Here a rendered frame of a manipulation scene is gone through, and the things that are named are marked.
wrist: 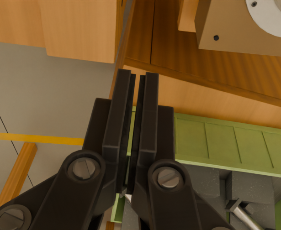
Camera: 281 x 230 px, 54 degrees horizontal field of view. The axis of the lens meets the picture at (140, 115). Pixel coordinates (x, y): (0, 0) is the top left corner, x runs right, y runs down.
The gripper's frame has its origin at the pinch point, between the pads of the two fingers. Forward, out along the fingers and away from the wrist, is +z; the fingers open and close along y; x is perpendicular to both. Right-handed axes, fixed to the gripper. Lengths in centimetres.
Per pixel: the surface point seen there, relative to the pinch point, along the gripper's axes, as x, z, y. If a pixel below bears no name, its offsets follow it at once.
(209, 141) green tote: -48, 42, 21
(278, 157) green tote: -49, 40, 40
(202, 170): -65, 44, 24
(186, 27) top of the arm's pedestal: -18.3, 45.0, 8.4
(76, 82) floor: -109, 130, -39
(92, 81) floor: -105, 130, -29
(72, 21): -17.5, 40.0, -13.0
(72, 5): -14.5, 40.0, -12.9
